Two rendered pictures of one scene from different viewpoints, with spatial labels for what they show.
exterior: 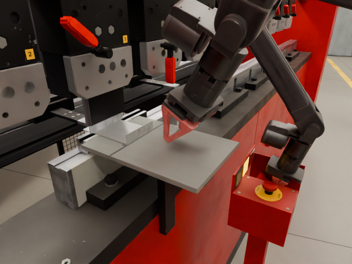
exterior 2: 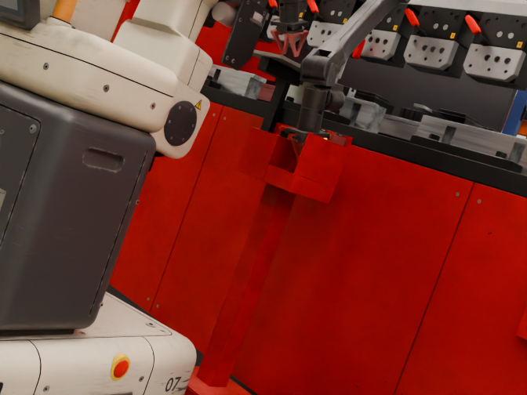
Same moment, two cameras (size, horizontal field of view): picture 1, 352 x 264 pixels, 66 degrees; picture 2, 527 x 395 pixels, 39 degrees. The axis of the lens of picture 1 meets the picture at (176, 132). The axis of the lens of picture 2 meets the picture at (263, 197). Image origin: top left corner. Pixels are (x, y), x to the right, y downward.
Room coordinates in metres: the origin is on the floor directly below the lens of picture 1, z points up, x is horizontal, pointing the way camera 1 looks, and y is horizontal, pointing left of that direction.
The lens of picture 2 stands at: (1.07, -2.11, 0.72)
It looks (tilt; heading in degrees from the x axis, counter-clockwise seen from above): 3 degrees down; 104
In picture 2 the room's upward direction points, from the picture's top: 20 degrees clockwise
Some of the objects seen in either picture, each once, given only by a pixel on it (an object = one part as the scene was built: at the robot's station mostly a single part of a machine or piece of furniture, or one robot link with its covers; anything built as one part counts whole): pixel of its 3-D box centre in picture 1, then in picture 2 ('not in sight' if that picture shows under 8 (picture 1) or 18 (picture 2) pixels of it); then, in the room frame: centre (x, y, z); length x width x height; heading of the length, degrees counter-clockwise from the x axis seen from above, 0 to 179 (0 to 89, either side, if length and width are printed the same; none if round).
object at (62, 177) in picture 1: (126, 146); (328, 109); (0.60, 0.13, 0.92); 0.39 x 0.06 x 0.10; 148
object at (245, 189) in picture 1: (267, 190); (293, 154); (0.64, -0.27, 0.75); 0.20 x 0.16 x 0.18; 149
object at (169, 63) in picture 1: (168, 63); (361, 43); (0.65, 0.02, 1.12); 0.04 x 0.02 x 0.10; 58
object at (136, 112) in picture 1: (116, 129); (328, 88); (0.58, 0.14, 0.99); 0.20 x 0.03 x 0.03; 148
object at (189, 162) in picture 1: (161, 145); (292, 67); (0.48, 0.03, 1.00); 0.26 x 0.18 x 0.01; 58
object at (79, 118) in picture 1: (59, 109); (356, 95); (0.64, 0.30, 1.01); 0.26 x 0.12 x 0.05; 58
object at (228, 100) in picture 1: (229, 101); (463, 155); (1.04, -0.22, 0.89); 0.30 x 0.05 x 0.03; 148
